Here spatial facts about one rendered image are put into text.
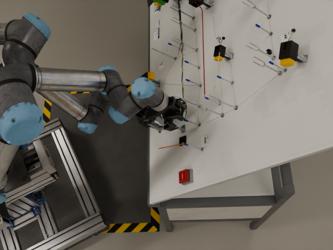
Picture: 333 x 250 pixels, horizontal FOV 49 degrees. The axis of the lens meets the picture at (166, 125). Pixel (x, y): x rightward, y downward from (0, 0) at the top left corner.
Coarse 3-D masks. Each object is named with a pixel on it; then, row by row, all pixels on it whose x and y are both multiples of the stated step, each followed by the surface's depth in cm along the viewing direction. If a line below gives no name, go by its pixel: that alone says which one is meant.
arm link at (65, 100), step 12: (12, 48) 129; (24, 48) 130; (12, 60) 129; (24, 60) 131; (48, 96) 141; (60, 96) 143; (72, 96) 148; (60, 108) 147; (72, 108) 147; (84, 108) 151; (96, 108) 156; (84, 120) 152; (96, 120) 155
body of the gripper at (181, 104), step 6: (168, 102) 137; (174, 102) 135; (180, 102) 140; (168, 108) 139; (174, 108) 137; (180, 108) 141; (162, 114) 142; (168, 114) 141; (174, 114) 139; (180, 114) 142; (168, 120) 144
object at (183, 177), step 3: (180, 171) 151; (183, 171) 149; (186, 171) 148; (180, 174) 150; (183, 174) 149; (186, 174) 147; (180, 177) 150; (183, 177) 148; (186, 177) 147; (180, 180) 149; (183, 180) 148; (186, 180) 146; (180, 183) 150
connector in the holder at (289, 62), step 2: (288, 58) 114; (290, 58) 114; (280, 60) 116; (282, 60) 116; (284, 60) 115; (286, 60) 114; (288, 60) 114; (290, 60) 114; (292, 60) 114; (280, 62) 116; (282, 62) 115; (284, 62) 115; (286, 62) 114; (288, 62) 114; (290, 62) 114; (292, 62) 114; (280, 64) 116; (282, 64) 116; (284, 64) 115; (286, 64) 115; (288, 64) 115; (290, 64) 114; (292, 64) 114; (284, 66) 117; (286, 66) 117
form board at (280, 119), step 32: (224, 0) 161; (256, 0) 144; (288, 0) 131; (320, 0) 120; (160, 32) 200; (192, 32) 175; (224, 32) 155; (256, 32) 140; (320, 32) 117; (224, 64) 150; (256, 64) 136; (320, 64) 114; (192, 96) 162; (224, 96) 146; (256, 96) 132; (288, 96) 121; (320, 96) 111; (192, 128) 157; (224, 128) 141; (256, 128) 128; (288, 128) 118; (320, 128) 109; (160, 160) 170; (192, 160) 152; (224, 160) 137; (256, 160) 125; (288, 160) 115; (160, 192) 164
